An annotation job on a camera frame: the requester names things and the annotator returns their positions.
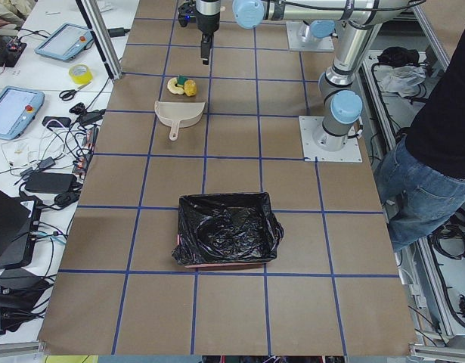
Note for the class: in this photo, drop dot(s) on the white curled peel trash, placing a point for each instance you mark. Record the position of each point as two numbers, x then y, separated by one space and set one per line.
174 88

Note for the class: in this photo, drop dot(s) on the person in black shirt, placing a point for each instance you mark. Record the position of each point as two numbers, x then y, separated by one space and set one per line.
427 166

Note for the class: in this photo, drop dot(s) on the yellow sponge trash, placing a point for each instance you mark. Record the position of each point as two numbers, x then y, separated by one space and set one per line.
190 88

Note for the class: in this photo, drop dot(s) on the beige plastic dustpan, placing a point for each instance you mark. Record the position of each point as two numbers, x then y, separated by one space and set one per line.
176 115

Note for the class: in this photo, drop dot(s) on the black power adapter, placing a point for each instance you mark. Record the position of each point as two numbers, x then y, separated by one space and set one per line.
50 183

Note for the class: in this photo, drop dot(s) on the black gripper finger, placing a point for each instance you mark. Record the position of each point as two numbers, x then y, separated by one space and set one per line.
205 48

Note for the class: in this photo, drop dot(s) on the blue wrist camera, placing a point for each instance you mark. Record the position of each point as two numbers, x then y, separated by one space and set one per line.
186 13

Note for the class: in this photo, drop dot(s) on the black laptop computer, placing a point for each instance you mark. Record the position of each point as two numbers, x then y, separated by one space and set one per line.
19 219

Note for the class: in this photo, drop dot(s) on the yellow tape roll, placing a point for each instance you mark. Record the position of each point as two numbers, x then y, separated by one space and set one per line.
80 74

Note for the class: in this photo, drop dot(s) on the black handled scissors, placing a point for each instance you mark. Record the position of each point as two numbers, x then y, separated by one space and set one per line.
69 94

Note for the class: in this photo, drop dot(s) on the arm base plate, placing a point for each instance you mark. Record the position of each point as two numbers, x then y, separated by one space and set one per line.
319 146
314 37

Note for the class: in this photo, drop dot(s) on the bin with black bag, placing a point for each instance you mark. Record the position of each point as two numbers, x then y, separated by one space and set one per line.
226 229

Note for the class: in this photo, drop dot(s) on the aluminium frame post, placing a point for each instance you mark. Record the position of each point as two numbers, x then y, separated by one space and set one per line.
94 21

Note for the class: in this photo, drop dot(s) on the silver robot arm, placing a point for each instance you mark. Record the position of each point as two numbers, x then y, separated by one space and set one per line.
342 106

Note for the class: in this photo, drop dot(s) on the far blue teach pendant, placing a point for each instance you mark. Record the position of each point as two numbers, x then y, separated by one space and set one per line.
65 42

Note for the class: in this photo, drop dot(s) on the blue teach pendant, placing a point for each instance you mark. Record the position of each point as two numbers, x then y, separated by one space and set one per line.
65 42
18 108

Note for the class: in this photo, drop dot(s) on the near blue teach pendant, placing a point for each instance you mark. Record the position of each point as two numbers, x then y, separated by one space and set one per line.
18 108

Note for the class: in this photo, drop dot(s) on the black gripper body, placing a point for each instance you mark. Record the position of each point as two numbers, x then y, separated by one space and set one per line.
207 17

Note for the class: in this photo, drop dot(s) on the green scrub pad trash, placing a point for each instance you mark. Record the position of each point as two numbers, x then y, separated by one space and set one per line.
181 80

